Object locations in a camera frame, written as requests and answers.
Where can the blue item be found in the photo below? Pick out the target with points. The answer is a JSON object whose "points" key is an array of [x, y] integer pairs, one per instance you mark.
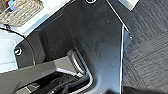
{"points": [[12, 5]]}

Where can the brown wicker basket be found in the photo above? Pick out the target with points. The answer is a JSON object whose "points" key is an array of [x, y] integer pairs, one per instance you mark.
{"points": [[20, 11]]}

